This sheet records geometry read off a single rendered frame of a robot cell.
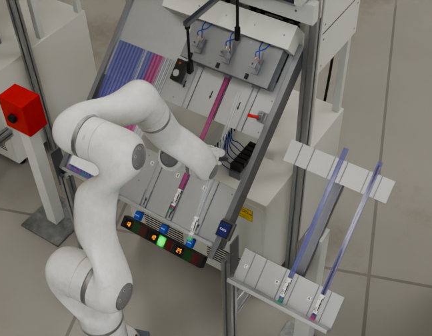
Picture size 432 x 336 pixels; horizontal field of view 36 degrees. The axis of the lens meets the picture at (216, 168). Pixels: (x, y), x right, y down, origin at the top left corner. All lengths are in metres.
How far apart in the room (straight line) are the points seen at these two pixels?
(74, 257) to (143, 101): 0.43
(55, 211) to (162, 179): 1.03
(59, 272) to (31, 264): 1.47
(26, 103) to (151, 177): 0.67
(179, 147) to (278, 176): 0.84
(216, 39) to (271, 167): 0.60
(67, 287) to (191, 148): 0.48
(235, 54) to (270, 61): 0.13
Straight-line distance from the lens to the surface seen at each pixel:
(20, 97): 2.74
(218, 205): 2.17
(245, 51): 2.15
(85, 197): 1.51
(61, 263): 1.68
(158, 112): 1.58
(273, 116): 2.12
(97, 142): 1.44
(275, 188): 2.46
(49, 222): 3.27
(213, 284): 2.94
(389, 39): 4.37
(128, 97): 1.51
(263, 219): 2.46
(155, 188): 2.27
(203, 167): 1.78
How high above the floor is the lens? 2.43
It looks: 46 degrees down
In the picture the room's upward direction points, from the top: 2 degrees counter-clockwise
